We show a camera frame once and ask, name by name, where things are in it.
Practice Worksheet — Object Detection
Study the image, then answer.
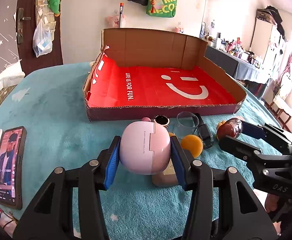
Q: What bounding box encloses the person's right hand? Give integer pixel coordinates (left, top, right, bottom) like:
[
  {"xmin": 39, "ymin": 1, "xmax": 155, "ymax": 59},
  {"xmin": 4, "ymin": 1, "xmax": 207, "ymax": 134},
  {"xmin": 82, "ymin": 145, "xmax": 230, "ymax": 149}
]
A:
[{"xmin": 265, "ymin": 194, "xmax": 280, "ymax": 213}]

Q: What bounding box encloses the white plastic bag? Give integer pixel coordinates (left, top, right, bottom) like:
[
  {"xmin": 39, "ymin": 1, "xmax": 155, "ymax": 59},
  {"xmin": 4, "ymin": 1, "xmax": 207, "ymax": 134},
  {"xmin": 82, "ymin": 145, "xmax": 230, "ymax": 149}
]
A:
[{"xmin": 33, "ymin": 20, "xmax": 53, "ymax": 58}]

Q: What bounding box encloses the brass door handle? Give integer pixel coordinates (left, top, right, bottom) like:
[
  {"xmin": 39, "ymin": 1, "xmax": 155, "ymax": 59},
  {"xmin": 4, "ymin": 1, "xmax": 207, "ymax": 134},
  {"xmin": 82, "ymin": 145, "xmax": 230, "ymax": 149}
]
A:
[{"xmin": 16, "ymin": 8, "xmax": 32, "ymax": 44}]

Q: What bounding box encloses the pink earbuds case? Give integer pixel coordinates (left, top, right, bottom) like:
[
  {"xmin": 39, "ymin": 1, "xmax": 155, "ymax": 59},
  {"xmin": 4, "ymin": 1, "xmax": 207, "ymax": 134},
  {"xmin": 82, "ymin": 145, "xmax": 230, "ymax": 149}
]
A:
[{"xmin": 119, "ymin": 121, "xmax": 171, "ymax": 175}]

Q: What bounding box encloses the pink plush on wall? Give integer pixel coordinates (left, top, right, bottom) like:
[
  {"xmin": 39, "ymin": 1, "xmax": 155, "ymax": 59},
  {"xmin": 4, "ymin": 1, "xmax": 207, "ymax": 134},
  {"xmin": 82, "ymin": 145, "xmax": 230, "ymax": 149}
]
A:
[{"xmin": 174, "ymin": 22, "xmax": 184, "ymax": 34}]

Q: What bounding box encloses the green crocodile plush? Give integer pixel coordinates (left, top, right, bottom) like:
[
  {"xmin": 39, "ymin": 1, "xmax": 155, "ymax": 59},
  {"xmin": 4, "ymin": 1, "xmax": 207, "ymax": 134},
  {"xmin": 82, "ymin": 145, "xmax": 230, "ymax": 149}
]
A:
[{"xmin": 47, "ymin": 0, "xmax": 60, "ymax": 17}]

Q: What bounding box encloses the dark brown door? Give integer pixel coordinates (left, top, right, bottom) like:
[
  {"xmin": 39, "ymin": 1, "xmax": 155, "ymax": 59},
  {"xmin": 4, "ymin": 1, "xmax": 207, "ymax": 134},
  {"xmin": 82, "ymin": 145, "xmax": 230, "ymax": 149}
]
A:
[{"xmin": 16, "ymin": 0, "xmax": 63, "ymax": 75}]

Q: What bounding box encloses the amber disc lid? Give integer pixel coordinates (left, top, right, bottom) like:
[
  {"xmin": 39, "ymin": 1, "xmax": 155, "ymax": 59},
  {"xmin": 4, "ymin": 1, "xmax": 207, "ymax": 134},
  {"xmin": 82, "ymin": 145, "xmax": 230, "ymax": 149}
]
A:
[{"xmin": 181, "ymin": 134, "xmax": 203, "ymax": 158}]

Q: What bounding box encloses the pink pig plush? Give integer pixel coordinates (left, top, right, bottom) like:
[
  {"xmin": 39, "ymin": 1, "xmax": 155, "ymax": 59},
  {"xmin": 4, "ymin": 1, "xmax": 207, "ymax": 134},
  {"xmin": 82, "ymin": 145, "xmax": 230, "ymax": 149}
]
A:
[{"xmin": 105, "ymin": 15, "xmax": 126, "ymax": 28}]

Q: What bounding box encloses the clear glass cup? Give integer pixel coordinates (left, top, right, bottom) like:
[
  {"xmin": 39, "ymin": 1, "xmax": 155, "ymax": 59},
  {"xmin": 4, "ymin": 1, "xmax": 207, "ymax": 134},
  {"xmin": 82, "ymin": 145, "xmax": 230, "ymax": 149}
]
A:
[{"xmin": 173, "ymin": 112, "xmax": 199, "ymax": 139}]

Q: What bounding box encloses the cardboard tray red lining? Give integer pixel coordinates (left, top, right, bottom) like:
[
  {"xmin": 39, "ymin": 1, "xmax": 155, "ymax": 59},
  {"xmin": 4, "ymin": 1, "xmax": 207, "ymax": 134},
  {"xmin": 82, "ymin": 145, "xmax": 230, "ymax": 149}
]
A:
[{"xmin": 83, "ymin": 28, "xmax": 246, "ymax": 121}]

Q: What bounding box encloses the hanging fabric organizer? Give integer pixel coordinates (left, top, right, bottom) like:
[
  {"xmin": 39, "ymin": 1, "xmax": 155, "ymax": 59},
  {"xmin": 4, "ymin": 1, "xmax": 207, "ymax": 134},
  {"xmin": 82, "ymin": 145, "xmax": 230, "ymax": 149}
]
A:
[{"xmin": 34, "ymin": 0, "xmax": 56, "ymax": 40}]

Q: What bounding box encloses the gold studded ring band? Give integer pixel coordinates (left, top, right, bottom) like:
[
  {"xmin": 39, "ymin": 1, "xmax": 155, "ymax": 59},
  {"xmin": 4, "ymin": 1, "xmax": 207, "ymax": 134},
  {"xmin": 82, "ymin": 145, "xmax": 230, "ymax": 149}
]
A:
[{"xmin": 153, "ymin": 115, "xmax": 170, "ymax": 129}]

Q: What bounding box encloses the orange capped tube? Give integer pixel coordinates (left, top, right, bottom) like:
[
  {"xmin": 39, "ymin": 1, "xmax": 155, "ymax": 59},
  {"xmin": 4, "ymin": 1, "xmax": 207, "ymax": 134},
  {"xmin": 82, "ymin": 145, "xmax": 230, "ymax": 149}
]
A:
[{"xmin": 118, "ymin": 2, "xmax": 124, "ymax": 28}]

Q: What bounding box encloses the green tote bag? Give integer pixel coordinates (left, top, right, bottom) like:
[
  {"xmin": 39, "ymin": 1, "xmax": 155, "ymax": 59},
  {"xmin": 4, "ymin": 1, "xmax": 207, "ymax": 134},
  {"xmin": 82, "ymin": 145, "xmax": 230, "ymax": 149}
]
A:
[{"xmin": 146, "ymin": 0, "xmax": 177, "ymax": 18}]

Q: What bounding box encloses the dark red bead bracelet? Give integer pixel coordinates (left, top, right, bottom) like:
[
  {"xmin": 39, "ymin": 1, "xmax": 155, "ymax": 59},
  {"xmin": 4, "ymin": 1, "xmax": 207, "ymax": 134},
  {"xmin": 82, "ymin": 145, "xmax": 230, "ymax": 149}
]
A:
[{"xmin": 216, "ymin": 117, "xmax": 244, "ymax": 141}]

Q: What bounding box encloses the smartphone showing video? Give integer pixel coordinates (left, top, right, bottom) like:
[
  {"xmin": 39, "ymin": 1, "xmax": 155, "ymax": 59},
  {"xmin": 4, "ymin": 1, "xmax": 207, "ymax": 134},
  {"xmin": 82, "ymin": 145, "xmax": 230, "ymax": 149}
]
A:
[{"xmin": 0, "ymin": 126, "xmax": 27, "ymax": 210}]

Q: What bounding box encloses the taupe square compact case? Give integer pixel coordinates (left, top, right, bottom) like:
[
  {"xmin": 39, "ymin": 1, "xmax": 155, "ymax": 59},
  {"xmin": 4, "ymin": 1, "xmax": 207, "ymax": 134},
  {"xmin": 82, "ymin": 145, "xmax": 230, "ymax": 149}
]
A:
[{"xmin": 152, "ymin": 160, "xmax": 178, "ymax": 187}]

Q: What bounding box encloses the cluttered side table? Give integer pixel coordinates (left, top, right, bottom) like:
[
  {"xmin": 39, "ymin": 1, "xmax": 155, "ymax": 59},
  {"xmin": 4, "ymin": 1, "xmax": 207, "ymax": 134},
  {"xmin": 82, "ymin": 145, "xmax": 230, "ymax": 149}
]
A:
[{"xmin": 204, "ymin": 46, "xmax": 270, "ymax": 84}]

